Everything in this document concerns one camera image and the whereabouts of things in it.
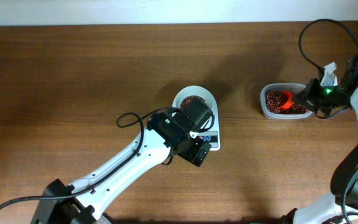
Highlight white kitchen scale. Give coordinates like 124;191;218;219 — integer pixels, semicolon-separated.
172;99;221;152

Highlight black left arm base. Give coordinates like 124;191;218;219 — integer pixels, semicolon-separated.
30;179;97;224

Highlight red plastic measuring scoop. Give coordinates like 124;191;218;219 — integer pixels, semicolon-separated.
280;90;294;110

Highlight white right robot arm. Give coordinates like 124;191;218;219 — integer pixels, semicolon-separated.
280;56;358;224

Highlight clear plastic bean container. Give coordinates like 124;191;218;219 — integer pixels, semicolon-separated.
260;83;312;119

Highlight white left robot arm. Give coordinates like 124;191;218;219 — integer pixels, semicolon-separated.
72;98;215;220

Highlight red beans in bowl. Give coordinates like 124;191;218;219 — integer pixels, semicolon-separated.
180;95;205;110

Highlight white bowl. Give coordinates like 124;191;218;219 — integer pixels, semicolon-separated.
172;85;217;113

